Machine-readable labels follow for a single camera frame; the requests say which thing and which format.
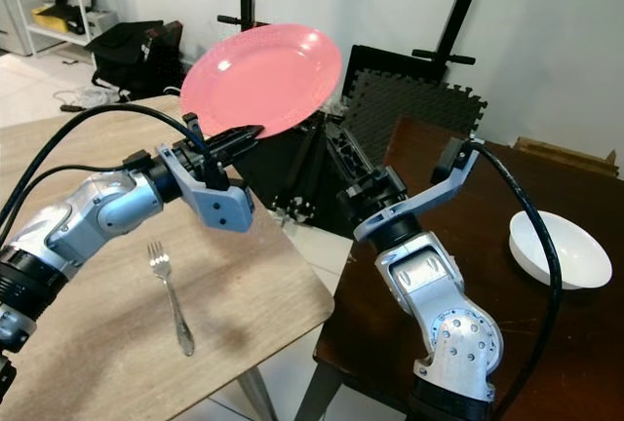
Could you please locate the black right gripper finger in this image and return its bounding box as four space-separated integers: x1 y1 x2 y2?
341 125 379 180
325 119 356 188

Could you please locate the pink plastic plate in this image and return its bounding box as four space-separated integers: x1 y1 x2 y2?
179 23 344 139

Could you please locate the black folded metal stand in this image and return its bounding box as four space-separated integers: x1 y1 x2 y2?
252 113 356 231

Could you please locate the black fabric bag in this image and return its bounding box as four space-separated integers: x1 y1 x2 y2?
85 19 185 102

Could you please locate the silver metal fork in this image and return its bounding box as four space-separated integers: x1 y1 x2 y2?
147 242 197 359

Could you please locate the brown cardboard box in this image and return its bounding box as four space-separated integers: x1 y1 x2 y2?
512 135 621 176

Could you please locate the yellow box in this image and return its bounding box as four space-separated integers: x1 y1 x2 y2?
31 4 85 35

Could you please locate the white bowl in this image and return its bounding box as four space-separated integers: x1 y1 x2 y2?
508 210 614 291

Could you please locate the white metal shelf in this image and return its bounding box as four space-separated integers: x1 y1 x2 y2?
5 0 120 57

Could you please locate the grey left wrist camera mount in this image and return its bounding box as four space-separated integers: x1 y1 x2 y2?
155 142 255 233

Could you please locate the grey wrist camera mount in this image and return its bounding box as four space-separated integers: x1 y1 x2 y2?
155 142 255 233
354 136 485 243

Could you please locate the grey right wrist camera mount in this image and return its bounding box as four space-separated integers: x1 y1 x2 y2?
354 136 485 243

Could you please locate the white cable bundle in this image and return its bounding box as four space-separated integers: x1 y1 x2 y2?
70 87 120 112

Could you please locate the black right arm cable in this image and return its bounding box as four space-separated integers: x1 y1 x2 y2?
470 138 565 417

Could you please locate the black slanted rack post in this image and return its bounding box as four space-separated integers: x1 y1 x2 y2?
411 0 492 67

